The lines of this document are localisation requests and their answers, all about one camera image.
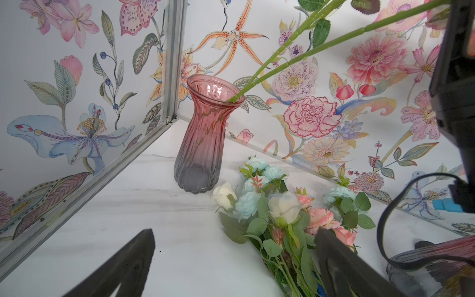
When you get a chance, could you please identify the bunch of artificial flowers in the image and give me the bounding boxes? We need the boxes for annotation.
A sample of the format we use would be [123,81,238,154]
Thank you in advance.
[211,157,376,297]

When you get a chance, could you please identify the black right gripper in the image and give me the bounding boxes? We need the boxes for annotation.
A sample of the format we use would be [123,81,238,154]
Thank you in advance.
[428,0,475,183]

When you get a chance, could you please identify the blue microphone on black stand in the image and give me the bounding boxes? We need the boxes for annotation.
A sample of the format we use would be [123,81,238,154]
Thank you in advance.
[432,198,464,213]

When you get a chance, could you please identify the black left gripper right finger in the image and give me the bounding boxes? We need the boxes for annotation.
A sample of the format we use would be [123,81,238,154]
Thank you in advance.
[314,229,404,297]

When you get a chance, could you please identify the pink ribbed glass vase centre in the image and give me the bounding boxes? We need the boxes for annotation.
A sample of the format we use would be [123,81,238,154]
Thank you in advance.
[386,235,475,297]

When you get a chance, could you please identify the pink ribbed glass vase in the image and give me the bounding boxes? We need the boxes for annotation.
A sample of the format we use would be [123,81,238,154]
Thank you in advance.
[174,74,245,194]
[386,235,475,297]

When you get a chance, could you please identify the coral rose spray stem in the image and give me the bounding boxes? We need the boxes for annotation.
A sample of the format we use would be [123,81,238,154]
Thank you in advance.
[228,0,451,103]

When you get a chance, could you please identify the large peach peony stem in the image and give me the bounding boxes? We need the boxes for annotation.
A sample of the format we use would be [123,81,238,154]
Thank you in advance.
[228,0,383,103]

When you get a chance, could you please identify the pink ribbed glass vase left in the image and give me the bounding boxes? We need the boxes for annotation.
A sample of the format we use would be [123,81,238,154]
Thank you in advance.
[174,74,245,194]

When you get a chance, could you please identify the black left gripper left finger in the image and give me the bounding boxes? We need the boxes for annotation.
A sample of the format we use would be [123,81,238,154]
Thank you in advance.
[65,229,155,297]

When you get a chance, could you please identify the left corner aluminium post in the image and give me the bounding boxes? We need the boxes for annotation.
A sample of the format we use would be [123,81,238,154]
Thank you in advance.
[162,0,188,124]

